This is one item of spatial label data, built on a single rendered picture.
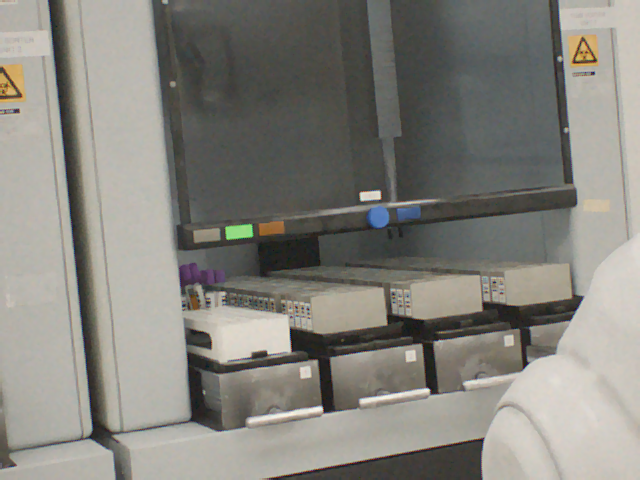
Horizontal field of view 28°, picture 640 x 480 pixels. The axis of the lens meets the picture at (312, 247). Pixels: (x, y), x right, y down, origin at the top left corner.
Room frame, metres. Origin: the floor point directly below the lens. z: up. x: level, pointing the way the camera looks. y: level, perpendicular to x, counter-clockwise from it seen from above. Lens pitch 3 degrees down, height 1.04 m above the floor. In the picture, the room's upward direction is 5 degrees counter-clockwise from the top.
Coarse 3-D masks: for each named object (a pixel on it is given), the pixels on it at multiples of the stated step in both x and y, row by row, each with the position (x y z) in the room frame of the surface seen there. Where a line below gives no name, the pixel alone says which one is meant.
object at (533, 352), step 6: (546, 342) 1.54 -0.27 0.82; (552, 342) 1.54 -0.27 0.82; (558, 342) 1.54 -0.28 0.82; (528, 348) 1.53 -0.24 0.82; (534, 348) 1.52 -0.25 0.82; (540, 348) 1.51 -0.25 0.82; (546, 348) 1.50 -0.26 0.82; (552, 348) 1.49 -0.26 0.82; (528, 354) 1.53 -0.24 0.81; (534, 354) 1.52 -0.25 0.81; (540, 354) 1.51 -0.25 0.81; (546, 354) 1.50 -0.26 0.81; (552, 354) 1.49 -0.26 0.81; (528, 360) 1.53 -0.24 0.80; (534, 360) 1.52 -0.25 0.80
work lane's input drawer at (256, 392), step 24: (192, 360) 1.75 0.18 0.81; (240, 360) 1.66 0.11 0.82; (264, 360) 1.65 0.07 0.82; (288, 360) 1.66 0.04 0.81; (312, 360) 1.67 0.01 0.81; (192, 384) 1.73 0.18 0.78; (216, 384) 1.63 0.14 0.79; (240, 384) 1.63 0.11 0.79; (264, 384) 1.64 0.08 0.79; (288, 384) 1.65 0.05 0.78; (312, 384) 1.67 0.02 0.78; (216, 408) 1.64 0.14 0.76; (240, 408) 1.63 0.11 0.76; (264, 408) 1.64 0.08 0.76; (288, 408) 1.65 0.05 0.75; (312, 408) 1.62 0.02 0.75
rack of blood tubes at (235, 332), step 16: (192, 320) 1.76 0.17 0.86; (208, 320) 1.73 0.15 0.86; (224, 320) 1.71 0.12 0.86; (240, 320) 1.69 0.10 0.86; (256, 320) 1.68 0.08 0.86; (272, 320) 1.69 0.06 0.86; (288, 320) 1.70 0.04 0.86; (192, 336) 1.89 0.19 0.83; (208, 336) 1.87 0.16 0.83; (224, 336) 1.66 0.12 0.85; (240, 336) 1.67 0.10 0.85; (256, 336) 1.68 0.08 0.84; (272, 336) 1.69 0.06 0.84; (288, 336) 1.70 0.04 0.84; (192, 352) 1.77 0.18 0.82; (208, 352) 1.70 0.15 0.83; (224, 352) 1.66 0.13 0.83; (240, 352) 1.67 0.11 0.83; (272, 352) 1.69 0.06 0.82; (288, 352) 1.70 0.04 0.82
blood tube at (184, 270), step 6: (180, 270) 1.87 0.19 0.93; (186, 270) 1.87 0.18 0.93; (186, 276) 1.87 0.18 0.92; (186, 282) 1.88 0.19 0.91; (192, 282) 1.89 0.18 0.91; (186, 288) 1.88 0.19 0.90; (192, 288) 1.88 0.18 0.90; (192, 294) 1.88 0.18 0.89; (192, 300) 1.89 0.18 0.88; (192, 306) 1.89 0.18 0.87; (198, 306) 1.89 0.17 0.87; (198, 330) 1.90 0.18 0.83
